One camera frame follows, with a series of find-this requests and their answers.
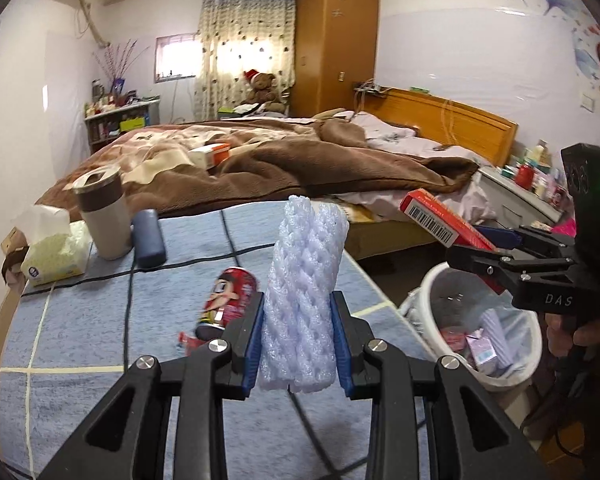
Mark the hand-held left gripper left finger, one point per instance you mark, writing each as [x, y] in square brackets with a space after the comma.
[252, 340]

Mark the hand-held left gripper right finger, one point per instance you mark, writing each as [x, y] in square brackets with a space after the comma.
[342, 340]

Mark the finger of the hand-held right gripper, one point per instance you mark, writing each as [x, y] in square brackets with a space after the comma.
[499, 235]
[474, 260]

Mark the white trash bin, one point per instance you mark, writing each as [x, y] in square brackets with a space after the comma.
[444, 300]

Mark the white foam net sleeve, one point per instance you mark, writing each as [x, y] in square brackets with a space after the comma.
[300, 310]

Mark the red box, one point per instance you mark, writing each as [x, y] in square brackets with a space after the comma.
[439, 217]

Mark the small purple box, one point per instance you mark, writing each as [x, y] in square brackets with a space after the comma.
[482, 352]

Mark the person's right hand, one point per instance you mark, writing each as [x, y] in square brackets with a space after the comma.
[559, 335]

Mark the white nightstand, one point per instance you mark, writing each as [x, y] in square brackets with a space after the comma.
[514, 195]

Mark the red drink can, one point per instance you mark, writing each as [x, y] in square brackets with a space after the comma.
[230, 297]

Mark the small red wrapper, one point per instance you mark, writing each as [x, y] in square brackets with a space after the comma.
[190, 341]

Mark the group of cosmetic bottles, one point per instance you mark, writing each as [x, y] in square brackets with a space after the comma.
[534, 170]

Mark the red packet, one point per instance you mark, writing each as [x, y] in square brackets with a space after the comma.
[454, 340]

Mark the wooden bed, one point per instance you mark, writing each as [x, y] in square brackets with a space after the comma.
[454, 120]

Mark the dark blue glasses case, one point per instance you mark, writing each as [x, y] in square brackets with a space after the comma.
[150, 240]

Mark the green flat box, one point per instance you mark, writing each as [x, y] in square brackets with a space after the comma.
[419, 89]

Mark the blue checked tablecloth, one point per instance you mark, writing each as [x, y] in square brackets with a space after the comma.
[80, 335]

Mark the brown blanket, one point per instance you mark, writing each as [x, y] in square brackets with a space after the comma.
[305, 160]

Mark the orange and white box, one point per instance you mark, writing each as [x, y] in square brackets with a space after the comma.
[212, 152]

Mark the beige and brown tumbler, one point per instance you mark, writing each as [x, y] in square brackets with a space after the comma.
[105, 215]

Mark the pale green tissue pack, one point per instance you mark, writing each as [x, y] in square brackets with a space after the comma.
[55, 255]

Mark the wooden wardrobe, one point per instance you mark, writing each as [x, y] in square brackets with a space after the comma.
[337, 45]

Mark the brown teddy bear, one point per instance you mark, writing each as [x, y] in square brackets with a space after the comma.
[260, 87]

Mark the brown cardboard piece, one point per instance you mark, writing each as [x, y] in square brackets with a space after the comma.
[12, 255]

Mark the white shelf unit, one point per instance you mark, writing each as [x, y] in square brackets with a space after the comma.
[120, 120]

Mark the small window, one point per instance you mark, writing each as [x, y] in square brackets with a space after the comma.
[175, 57]

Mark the patterned curtain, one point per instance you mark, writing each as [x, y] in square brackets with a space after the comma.
[240, 45]

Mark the dried branch decoration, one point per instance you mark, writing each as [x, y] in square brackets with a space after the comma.
[117, 60]

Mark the air conditioner pipe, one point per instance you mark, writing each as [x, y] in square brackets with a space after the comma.
[92, 20]

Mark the white wall switch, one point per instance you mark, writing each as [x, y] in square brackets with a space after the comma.
[588, 102]

